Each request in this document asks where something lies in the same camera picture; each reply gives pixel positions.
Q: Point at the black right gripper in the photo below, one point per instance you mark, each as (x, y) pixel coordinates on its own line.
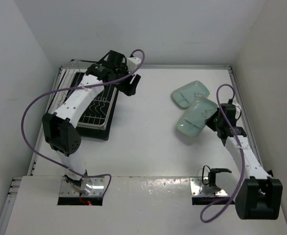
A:
(208, 121)

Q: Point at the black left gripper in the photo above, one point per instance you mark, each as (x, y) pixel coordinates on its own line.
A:
(129, 88)

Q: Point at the light green plate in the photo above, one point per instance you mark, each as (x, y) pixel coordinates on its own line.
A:
(186, 95)
(192, 122)

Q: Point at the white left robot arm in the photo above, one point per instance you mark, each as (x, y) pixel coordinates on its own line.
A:
(60, 126)

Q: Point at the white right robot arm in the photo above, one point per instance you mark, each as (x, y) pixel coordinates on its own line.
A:
(256, 194)

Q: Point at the black drain tray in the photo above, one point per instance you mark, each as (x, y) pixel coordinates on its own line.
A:
(96, 120)

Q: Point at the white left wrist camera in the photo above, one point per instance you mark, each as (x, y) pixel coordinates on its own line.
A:
(133, 63)

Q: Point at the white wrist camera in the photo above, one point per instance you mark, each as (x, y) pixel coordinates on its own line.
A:
(133, 63)
(234, 102)

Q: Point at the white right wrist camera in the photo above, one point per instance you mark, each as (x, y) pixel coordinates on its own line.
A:
(234, 102)

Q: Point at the white wire dish rack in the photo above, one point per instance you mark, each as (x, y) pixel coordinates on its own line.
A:
(60, 97)

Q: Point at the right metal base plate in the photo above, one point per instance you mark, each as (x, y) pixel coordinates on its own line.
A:
(199, 190)

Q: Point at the metal base plate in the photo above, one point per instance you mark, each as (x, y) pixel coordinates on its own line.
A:
(199, 190)
(89, 187)

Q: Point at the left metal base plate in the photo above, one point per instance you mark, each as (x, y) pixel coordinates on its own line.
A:
(89, 187)

